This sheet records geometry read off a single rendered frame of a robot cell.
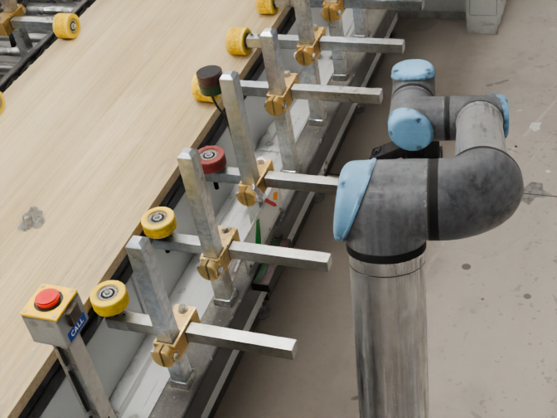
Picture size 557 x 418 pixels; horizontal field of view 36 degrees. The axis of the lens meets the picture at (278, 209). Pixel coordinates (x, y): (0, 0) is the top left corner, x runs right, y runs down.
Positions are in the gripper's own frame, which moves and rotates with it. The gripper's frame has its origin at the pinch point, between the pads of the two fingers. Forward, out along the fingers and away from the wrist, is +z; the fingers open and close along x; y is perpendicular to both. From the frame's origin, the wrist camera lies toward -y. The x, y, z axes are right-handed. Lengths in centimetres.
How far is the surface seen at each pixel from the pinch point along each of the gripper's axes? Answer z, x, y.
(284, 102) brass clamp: -12.6, 19.4, -36.3
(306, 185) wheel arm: -2.3, -0.7, -25.8
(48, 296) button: -40, -79, -41
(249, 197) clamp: -2.3, -7.4, -38.5
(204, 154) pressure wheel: -8, 2, -53
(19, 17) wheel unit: -14, 60, -142
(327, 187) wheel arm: -2.2, -0.9, -20.2
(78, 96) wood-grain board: -7, 24, -102
